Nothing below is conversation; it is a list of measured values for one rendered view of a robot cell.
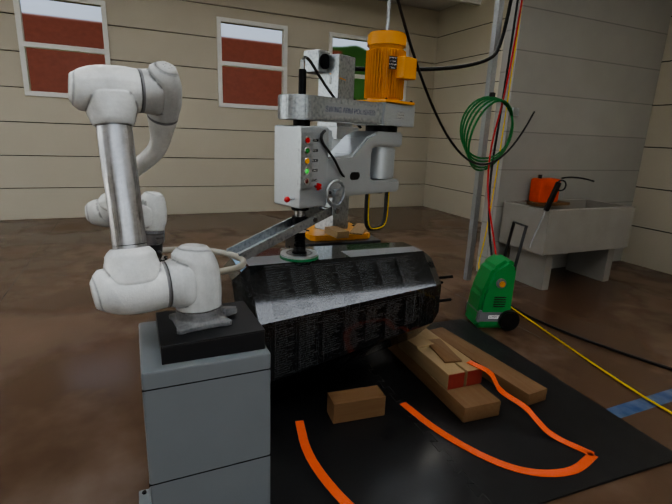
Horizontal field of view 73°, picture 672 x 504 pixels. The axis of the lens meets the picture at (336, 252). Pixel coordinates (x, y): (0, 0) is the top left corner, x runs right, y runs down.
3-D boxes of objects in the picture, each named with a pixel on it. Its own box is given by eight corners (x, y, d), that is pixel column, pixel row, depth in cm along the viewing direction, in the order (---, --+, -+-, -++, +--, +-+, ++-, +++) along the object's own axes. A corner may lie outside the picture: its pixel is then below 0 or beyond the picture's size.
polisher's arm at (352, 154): (374, 203, 310) (379, 129, 297) (401, 207, 294) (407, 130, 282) (291, 213, 259) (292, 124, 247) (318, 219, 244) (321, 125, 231)
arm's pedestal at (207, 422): (287, 551, 168) (290, 356, 148) (141, 602, 148) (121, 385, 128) (254, 463, 212) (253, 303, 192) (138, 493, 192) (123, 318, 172)
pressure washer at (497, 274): (499, 314, 404) (512, 219, 381) (518, 331, 370) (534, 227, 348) (461, 314, 400) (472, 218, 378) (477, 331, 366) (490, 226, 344)
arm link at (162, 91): (174, 104, 158) (132, 102, 151) (180, 55, 146) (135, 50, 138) (184, 127, 151) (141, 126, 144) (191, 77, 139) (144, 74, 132)
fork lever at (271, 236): (319, 208, 273) (318, 200, 271) (342, 213, 260) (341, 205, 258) (224, 255, 233) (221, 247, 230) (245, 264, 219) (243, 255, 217)
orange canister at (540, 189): (521, 203, 508) (525, 173, 500) (553, 202, 528) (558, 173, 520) (537, 206, 489) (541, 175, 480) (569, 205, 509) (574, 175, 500)
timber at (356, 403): (333, 424, 240) (333, 404, 237) (326, 411, 251) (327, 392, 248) (384, 415, 249) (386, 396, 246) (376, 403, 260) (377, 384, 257)
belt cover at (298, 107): (382, 132, 304) (384, 106, 300) (413, 133, 287) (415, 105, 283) (267, 126, 238) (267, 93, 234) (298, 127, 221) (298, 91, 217)
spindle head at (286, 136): (320, 203, 275) (323, 127, 264) (346, 208, 260) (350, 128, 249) (273, 208, 250) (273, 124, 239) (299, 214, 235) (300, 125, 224)
